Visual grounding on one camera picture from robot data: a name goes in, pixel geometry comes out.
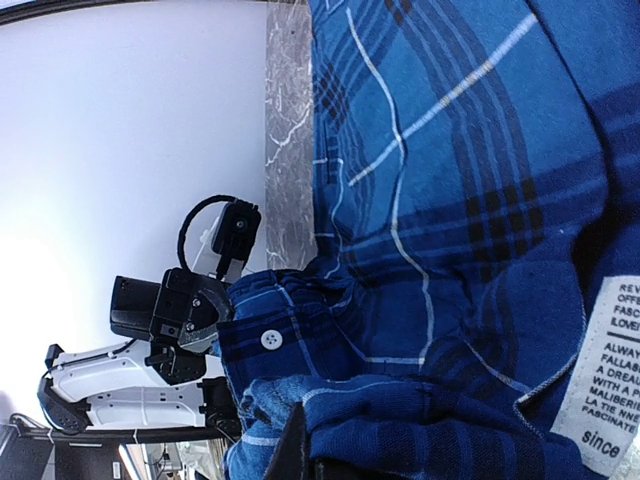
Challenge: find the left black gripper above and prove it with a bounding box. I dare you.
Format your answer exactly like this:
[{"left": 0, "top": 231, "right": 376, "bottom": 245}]
[{"left": 110, "top": 268, "right": 234, "bottom": 350}]

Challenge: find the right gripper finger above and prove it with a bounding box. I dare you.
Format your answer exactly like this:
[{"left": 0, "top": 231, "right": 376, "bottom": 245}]
[{"left": 267, "top": 403, "right": 312, "bottom": 480}]

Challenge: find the blue plaid long sleeve shirt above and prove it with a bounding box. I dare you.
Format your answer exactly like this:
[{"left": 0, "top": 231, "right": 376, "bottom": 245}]
[{"left": 219, "top": 1, "right": 639, "bottom": 479}]

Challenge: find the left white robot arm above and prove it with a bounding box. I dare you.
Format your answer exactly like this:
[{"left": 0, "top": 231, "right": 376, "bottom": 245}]
[{"left": 37, "top": 268, "right": 241, "bottom": 441}]

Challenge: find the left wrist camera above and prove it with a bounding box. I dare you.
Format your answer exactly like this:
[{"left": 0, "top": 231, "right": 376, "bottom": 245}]
[{"left": 176, "top": 195, "right": 262, "bottom": 284}]

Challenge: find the left black corner post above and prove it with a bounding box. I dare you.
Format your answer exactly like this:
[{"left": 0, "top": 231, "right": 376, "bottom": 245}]
[{"left": 1, "top": 1, "right": 269, "bottom": 27}]

